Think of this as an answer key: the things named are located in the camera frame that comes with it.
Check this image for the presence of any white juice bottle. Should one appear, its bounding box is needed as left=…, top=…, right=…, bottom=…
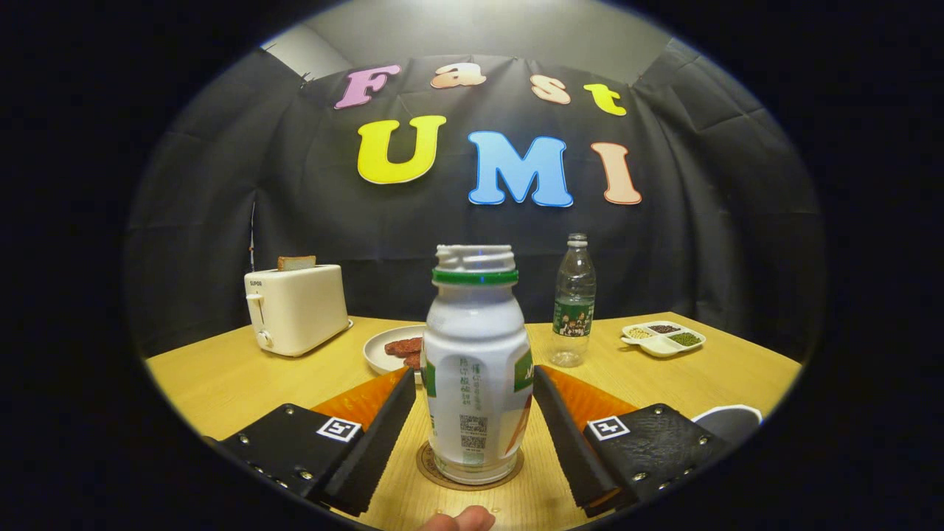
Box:
left=422, top=245, right=533, bottom=485

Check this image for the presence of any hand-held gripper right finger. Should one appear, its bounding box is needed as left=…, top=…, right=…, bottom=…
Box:
left=532, top=364, right=736, bottom=518

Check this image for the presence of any round cork coaster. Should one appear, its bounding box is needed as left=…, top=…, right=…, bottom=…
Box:
left=415, top=441, right=525, bottom=492

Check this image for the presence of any white round plate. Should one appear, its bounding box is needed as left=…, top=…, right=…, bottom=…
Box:
left=363, top=325, right=428, bottom=377

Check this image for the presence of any wooden table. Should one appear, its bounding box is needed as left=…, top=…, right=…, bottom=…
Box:
left=145, top=311, right=803, bottom=531

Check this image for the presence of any white cup with cork handle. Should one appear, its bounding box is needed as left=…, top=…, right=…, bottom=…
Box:
left=692, top=404, right=763, bottom=447

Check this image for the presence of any black backdrop cloth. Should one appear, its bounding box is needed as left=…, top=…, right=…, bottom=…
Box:
left=125, top=37, right=827, bottom=362

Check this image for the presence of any white divided dish with beans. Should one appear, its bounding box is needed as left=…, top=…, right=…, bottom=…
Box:
left=621, top=322, right=707, bottom=358

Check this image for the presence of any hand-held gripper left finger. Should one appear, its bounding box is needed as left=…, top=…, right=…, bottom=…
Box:
left=218, top=367, right=418, bottom=518

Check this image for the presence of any white toaster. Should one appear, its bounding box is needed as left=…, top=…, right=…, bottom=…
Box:
left=244, top=264, right=353, bottom=358

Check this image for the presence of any clear plastic water bottle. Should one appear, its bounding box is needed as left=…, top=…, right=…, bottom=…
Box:
left=550, top=233, right=597, bottom=368

